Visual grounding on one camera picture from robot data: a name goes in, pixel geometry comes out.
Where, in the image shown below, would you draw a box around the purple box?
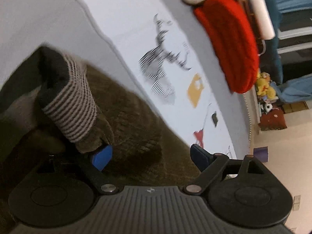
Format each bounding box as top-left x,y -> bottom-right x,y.
253,147 -> 269,163

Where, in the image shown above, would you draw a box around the pile of yellow plush toys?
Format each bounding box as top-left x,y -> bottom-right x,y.
255,71 -> 278,98

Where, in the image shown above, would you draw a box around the blue cloth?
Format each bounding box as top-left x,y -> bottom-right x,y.
270,74 -> 312,103

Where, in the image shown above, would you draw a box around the black and white plush toy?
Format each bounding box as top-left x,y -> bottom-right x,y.
260,102 -> 273,114

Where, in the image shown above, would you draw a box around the white long pillow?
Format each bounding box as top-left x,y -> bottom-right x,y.
249,0 -> 276,40

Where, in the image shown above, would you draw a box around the red folded blanket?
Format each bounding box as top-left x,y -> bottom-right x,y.
194,0 -> 260,94

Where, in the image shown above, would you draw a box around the grey printed bed sheet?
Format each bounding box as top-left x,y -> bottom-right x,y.
0,0 -> 251,160

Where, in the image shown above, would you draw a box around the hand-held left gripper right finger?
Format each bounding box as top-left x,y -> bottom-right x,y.
183,144 -> 269,196

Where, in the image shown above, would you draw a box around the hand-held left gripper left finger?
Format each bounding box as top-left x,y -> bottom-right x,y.
36,145 -> 122,195

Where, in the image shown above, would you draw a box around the teal plush pillow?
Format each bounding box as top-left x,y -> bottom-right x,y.
261,0 -> 284,84

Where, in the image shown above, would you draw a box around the olive corduroy pants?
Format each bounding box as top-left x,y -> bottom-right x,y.
0,46 -> 203,234

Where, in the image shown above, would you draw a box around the dark red cushion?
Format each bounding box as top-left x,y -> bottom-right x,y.
258,106 -> 287,131

